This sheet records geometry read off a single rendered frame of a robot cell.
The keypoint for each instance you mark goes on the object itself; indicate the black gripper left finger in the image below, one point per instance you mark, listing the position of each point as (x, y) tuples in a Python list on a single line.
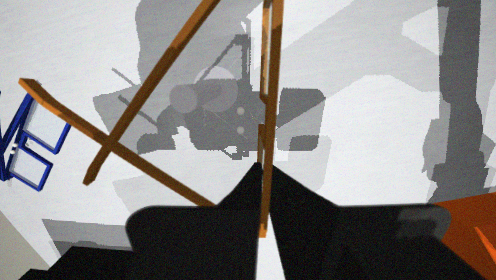
[(227, 231)]

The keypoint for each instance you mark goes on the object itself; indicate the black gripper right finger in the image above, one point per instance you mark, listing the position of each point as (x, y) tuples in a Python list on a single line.
[(311, 231)]

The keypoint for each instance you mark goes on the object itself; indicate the grey flat panel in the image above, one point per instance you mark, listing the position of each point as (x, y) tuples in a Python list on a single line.
[(16, 254)]

